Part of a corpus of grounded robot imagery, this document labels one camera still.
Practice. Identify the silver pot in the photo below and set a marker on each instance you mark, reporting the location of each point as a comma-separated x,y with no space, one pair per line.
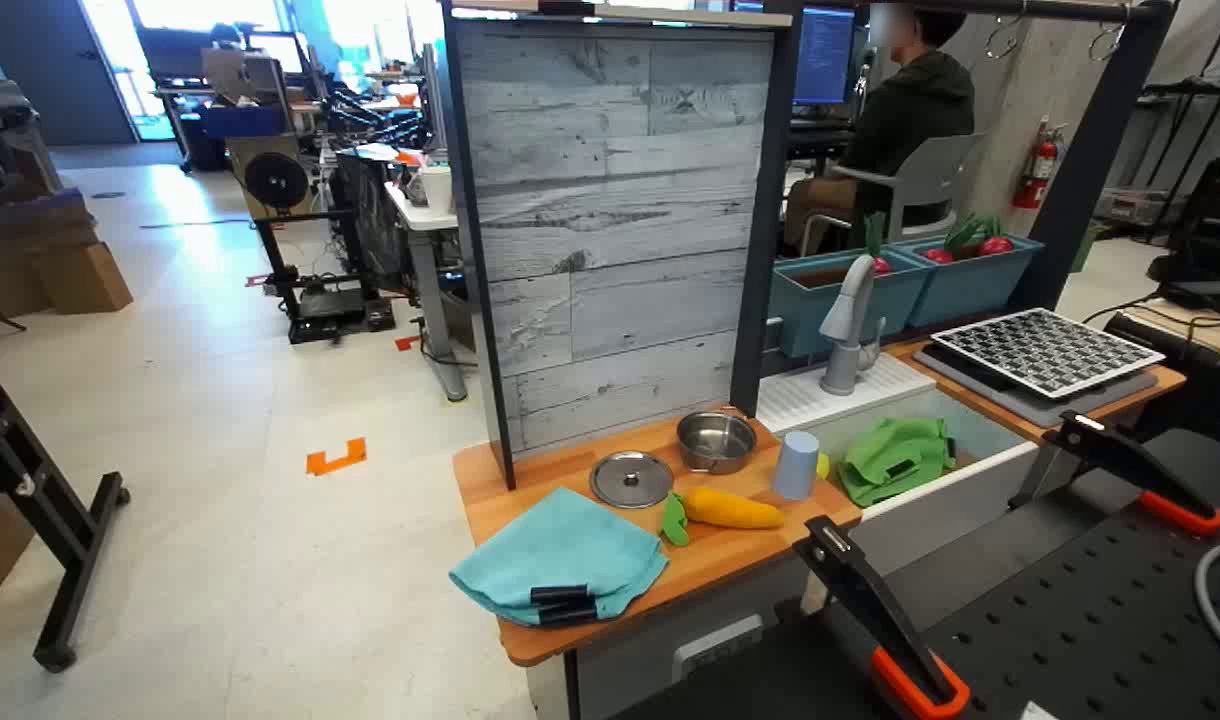
715,443

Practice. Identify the grey wooden backboard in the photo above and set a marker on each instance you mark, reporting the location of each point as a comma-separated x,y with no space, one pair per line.
614,224

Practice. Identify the teal cloth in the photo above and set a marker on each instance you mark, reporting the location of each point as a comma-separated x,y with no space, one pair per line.
562,547

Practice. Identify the teal planter box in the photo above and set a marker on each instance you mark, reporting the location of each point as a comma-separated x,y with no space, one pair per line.
971,282
815,307

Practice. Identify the white background table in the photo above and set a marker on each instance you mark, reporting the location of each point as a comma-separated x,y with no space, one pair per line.
429,244

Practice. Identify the light blue plastic cup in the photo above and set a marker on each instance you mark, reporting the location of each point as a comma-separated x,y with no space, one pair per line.
797,468

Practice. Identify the grey toy faucet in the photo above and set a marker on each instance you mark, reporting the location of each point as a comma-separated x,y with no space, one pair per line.
849,322

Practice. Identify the black clip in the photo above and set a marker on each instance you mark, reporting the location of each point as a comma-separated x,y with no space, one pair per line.
562,607

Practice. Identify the red toy radish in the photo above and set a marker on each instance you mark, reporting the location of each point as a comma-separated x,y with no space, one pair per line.
971,243
877,243

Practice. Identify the green cloth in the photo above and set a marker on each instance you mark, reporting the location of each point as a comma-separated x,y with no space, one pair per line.
893,457

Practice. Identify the grey chair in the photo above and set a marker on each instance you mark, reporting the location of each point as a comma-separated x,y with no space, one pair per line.
918,182

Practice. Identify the white toy sink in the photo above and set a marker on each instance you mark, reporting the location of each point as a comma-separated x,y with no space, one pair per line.
932,515

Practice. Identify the black disc machine on stand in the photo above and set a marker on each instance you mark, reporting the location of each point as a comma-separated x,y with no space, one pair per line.
283,182

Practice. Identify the blue computer monitor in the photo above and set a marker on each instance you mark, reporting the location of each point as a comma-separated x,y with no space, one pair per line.
826,52

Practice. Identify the seated person dark jacket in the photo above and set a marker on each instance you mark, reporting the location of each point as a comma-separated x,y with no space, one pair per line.
908,107

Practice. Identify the black white checkered tray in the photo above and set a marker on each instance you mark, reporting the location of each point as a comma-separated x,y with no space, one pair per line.
1041,349

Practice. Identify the red fire extinguisher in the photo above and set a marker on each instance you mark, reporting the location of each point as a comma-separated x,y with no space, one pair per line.
1033,167

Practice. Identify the black perforated board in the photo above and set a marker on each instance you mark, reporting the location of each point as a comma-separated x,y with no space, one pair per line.
1101,625

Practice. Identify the stacked cardboard boxes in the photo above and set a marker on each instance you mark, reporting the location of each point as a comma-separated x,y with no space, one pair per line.
49,262

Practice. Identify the black metal stand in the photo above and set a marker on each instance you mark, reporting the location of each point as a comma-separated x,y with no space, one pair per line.
29,494

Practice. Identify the black background equipment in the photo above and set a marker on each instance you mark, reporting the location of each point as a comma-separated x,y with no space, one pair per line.
1211,233

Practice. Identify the black frame post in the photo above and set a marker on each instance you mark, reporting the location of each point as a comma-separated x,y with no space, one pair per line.
1091,145

